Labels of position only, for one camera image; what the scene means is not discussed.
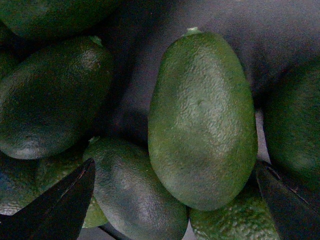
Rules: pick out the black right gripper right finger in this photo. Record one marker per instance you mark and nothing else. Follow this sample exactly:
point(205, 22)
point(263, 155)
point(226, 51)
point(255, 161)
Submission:
point(295, 210)

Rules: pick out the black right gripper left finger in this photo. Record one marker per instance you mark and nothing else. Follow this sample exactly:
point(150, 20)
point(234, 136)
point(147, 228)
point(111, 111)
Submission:
point(58, 213)

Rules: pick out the green avocado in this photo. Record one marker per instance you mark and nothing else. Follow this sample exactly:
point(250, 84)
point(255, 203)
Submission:
point(130, 194)
point(51, 99)
point(247, 217)
point(202, 136)

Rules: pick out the green avocado right edge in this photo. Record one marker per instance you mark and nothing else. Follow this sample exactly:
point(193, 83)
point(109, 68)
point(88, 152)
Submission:
point(292, 124)

